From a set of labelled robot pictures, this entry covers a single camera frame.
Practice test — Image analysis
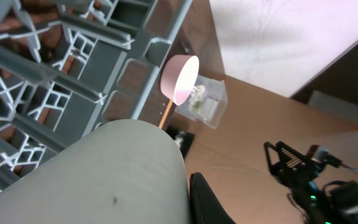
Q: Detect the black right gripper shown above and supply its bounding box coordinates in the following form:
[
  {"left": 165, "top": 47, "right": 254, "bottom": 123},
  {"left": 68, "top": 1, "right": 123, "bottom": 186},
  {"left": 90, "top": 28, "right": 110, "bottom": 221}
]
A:
[{"left": 264, "top": 141, "right": 358, "bottom": 223}]

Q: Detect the white paper napkin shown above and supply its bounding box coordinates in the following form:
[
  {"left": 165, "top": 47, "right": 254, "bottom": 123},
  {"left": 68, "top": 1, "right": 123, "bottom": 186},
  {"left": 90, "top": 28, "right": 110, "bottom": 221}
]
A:
[{"left": 188, "top": 85, "right": 206, "bottom": 111}]

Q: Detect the pink plastic bowl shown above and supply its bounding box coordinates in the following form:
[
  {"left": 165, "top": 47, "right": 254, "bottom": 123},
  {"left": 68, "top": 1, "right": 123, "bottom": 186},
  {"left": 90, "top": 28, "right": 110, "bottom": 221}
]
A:
[{"left": 160, "top": 55, "right": 200, "bottom": 105}]

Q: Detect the grey plastic dish rack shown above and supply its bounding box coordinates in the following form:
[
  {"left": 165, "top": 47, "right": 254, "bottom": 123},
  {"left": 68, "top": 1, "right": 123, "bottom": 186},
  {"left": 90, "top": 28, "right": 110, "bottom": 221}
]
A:
[{"left": 0, "top": 0, "right": 191, "bottom": 193}]

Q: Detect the black food waste tray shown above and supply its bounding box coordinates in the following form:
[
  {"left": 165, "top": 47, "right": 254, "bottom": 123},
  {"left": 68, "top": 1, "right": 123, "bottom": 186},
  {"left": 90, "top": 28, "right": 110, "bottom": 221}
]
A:
[{"left": 166, "top": 127, "right": 195, "bottom": 158}]

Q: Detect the pile of white rice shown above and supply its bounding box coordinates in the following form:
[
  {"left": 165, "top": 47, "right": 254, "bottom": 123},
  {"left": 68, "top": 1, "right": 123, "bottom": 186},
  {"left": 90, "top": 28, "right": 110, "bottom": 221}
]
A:
[{"left": 174, "top": 131, "right": 187, "bottom": 148}]

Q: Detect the clear plastic waste bin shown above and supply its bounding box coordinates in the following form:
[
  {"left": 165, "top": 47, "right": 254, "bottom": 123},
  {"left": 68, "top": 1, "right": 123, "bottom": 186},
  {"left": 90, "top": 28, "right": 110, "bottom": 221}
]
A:
[{"left": 175, "top": 75, "right": 228, "bottom": 129}]

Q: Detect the wooden chopstick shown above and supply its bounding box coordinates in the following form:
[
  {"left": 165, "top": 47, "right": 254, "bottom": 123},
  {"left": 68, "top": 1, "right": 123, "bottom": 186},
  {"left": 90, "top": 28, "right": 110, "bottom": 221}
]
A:
[{"left": 158, "top": 100, "right": 176, "bottom": 129}]

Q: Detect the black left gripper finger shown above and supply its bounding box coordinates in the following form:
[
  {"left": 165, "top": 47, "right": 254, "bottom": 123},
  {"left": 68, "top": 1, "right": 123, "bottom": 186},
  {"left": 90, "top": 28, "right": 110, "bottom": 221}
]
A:
[{"left": 189, "top": 172, "right": 235, "bottom": 224}]

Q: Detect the cream plastic cup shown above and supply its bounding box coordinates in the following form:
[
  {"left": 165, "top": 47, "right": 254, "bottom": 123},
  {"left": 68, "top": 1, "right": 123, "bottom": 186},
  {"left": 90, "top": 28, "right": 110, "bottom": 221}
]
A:
[{"left": 0, "top": 119, "right": 191, "bottom": 224}]

